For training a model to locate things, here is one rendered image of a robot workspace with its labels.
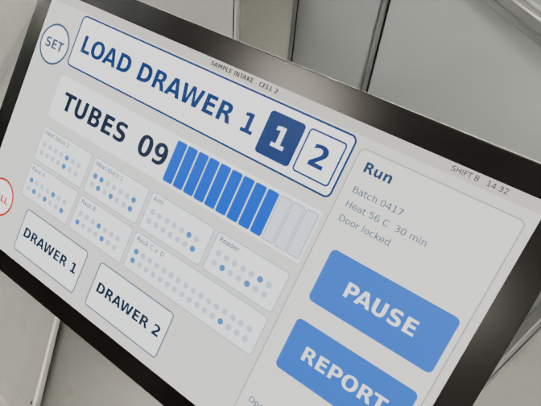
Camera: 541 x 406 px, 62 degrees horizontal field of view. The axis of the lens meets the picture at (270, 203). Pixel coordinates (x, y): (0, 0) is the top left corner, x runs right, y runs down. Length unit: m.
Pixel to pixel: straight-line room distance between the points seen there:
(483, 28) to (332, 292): 0.93
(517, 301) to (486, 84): 0.88
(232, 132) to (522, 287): 0.24
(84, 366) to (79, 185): 1.14
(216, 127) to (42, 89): 0.21
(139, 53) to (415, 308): 0.32
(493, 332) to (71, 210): 0.38
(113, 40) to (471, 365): 0.40
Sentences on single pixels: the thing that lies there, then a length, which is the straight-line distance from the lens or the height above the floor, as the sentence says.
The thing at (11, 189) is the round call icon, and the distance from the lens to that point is 0.55.
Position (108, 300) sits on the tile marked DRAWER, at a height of 1.00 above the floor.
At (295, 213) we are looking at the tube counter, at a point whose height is 1.12.
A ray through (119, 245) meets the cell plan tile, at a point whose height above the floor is 1.04.
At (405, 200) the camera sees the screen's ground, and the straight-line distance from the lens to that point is 0.33.
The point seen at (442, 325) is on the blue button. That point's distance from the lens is 0.34.
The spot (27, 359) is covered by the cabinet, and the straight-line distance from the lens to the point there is 1.40.
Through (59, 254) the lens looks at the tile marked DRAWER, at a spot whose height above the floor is 1.01.
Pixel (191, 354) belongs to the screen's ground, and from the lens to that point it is 0.41.
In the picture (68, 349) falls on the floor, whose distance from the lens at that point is 1.62.
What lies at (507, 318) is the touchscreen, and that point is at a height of 1.12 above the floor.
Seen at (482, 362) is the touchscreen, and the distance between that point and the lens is 0.34.
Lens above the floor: 1.37
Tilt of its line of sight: 46 degrees down
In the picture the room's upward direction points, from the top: 5 degrees clockwise
